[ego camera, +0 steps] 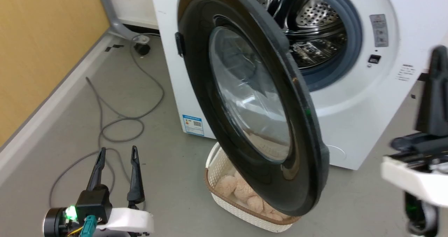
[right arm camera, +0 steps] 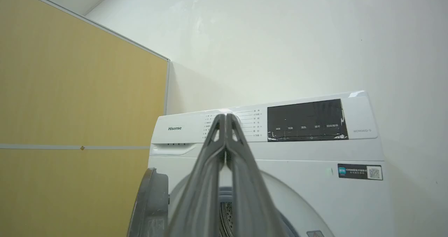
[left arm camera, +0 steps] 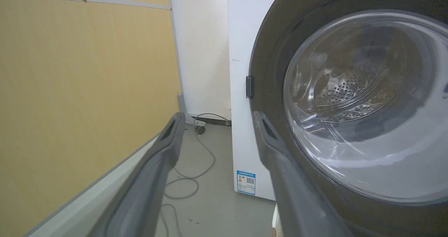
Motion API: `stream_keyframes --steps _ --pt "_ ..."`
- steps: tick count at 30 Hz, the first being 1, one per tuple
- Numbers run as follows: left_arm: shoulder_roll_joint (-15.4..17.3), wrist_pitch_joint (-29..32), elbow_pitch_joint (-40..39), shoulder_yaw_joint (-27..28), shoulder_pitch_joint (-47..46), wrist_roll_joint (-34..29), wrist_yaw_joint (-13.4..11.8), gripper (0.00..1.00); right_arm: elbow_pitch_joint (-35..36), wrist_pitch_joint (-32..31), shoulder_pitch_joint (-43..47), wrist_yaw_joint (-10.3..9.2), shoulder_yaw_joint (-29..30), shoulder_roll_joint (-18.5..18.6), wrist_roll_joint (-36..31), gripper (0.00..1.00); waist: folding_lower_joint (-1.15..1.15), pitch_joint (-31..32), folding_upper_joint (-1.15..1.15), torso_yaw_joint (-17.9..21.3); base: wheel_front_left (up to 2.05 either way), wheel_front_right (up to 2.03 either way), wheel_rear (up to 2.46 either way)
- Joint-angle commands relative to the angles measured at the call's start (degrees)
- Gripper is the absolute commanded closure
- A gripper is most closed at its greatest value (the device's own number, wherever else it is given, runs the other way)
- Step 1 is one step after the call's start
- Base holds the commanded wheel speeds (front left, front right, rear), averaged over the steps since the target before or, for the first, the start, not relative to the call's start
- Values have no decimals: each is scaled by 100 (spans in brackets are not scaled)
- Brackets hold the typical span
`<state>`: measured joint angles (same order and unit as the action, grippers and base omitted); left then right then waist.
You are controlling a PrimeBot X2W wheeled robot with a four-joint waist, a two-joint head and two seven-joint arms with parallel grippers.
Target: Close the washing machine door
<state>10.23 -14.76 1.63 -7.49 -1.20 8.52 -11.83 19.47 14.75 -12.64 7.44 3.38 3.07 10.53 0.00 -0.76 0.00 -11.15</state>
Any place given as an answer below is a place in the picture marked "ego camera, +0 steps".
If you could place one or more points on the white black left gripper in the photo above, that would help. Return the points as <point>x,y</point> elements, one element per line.
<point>126,219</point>

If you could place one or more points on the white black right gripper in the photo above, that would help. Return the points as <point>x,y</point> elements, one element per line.
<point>416,177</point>

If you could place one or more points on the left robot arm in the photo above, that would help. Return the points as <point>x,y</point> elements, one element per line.
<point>52,223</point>

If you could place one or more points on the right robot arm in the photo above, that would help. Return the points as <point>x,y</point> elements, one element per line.
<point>418,216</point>

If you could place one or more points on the white washing machine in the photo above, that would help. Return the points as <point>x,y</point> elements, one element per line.
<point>353,125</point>

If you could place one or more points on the grey rubber door gasket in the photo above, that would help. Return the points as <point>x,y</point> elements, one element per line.
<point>354,37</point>

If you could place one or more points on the black round washing machine door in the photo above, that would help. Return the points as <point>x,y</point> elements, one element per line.
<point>196,76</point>

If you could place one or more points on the steel washing machine drum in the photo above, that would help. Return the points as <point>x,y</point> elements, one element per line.
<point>315,13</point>

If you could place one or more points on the grey warning sticker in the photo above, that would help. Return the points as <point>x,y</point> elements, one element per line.
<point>379,30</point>

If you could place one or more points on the blue energy label sticker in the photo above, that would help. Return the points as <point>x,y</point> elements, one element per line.
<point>193,125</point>

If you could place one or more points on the white laundry basket brown rim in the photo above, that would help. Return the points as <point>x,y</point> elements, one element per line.
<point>238,213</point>

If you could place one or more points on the black floor tape marks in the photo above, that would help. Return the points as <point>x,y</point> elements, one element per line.
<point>114,48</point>

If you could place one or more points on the black caster wheel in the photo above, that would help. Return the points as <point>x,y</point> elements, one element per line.
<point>142,49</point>

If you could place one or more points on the grey furniture leg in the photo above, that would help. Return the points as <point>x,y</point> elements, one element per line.
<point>115,24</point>

